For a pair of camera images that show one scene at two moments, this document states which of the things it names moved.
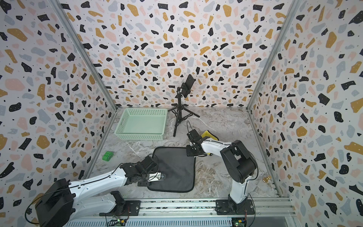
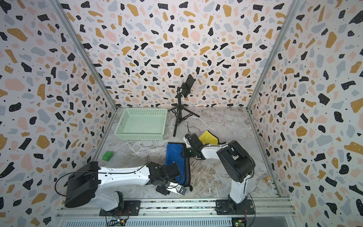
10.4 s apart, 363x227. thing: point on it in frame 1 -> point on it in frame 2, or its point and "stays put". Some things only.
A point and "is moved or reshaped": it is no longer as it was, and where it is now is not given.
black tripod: x=181 y=112 stays put
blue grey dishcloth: x=179 y=169 is moved or reshaped
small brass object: x=265 y=179 stays put
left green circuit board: x=117 y=222 stays put
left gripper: x=148 y=183 -> x=164 y=191
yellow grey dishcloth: x=207 y=134 stays put
